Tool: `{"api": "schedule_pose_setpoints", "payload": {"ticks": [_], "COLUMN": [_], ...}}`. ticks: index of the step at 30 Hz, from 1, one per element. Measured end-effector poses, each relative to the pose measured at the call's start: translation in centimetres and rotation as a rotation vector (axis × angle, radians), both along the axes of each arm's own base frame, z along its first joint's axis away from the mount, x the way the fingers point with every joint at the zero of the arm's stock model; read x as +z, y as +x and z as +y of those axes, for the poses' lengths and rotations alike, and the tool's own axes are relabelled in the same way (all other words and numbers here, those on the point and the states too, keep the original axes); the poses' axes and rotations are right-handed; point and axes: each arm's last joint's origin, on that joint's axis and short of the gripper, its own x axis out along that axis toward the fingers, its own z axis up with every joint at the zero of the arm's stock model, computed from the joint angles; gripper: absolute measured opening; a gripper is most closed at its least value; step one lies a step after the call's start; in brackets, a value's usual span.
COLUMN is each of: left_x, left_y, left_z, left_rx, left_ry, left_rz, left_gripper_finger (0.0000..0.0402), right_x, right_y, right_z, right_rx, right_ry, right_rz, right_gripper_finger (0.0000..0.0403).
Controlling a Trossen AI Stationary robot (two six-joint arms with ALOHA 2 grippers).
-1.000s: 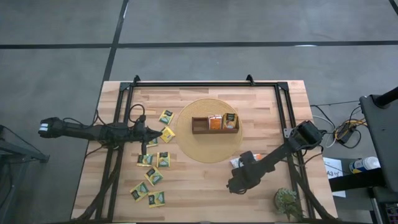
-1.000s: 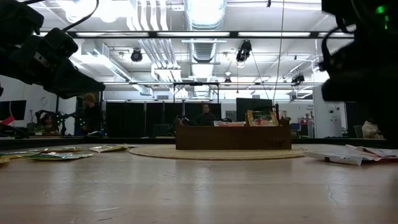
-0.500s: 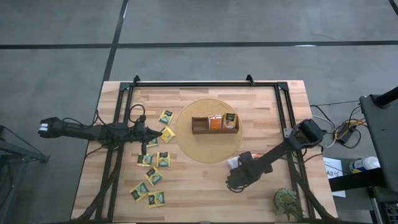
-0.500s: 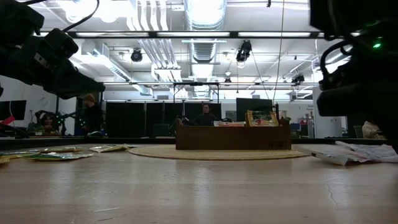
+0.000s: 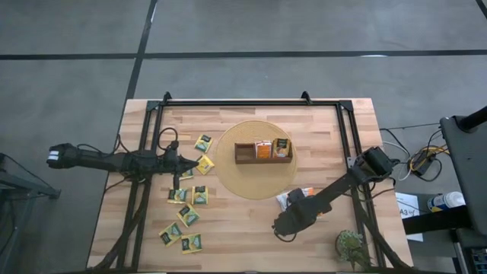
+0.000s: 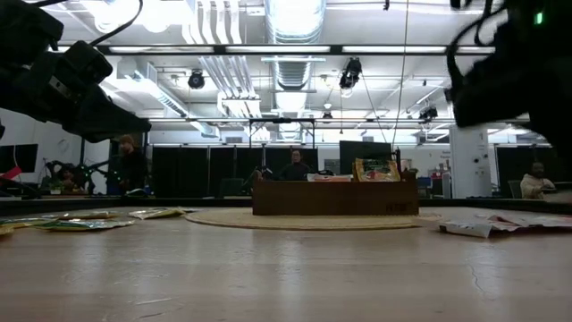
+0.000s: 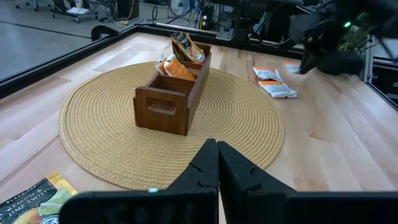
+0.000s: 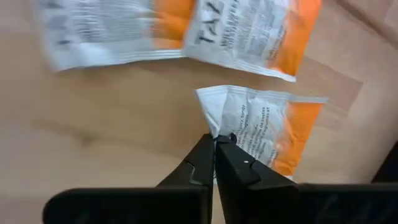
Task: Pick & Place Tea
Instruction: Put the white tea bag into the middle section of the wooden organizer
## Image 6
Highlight white LED light bar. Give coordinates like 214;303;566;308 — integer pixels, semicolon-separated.
225;46;332;54
341;46;448;54
108;46;215;54

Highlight black hanging ceiling camera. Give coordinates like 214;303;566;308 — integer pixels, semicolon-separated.
187;68;207;90
338;56;364;90
418;105;440;122

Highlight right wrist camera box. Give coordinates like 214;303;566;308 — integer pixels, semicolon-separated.
446;55;532;131

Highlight white pillar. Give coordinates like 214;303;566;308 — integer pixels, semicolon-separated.
449;127;493;199

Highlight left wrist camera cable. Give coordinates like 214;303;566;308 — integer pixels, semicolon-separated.
90;0;145;47

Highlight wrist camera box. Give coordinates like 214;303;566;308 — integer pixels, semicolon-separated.
64;39;114;88
446;55;532;131

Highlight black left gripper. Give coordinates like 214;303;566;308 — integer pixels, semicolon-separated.
0;0;152;144

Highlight brown wooden tea box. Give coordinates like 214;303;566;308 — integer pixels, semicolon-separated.
251;172;421;217

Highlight white rectangular ceiling duct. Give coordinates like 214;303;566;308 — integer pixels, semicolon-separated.
114;57;221;139

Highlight black computer monitor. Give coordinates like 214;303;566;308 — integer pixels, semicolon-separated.
339;140;394;176
0;143;39;174

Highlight white ceiling pipe bundle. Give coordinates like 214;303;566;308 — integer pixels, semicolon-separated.
182;0;265;120

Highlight black partition wall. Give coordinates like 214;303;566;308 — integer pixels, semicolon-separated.
150;145;320;199
494;145;553;199

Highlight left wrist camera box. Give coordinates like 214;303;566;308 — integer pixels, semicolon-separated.
64;39;114;88

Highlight person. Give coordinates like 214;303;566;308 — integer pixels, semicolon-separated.
519;160;559;200
276;148;314;182
55;164;88;194
109;133;148;198

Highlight round woven placemat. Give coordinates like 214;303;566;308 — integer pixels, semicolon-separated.
183;208;443;232

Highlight round silver ceiling duct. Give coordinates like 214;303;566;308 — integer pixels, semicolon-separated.
264;0;328;90

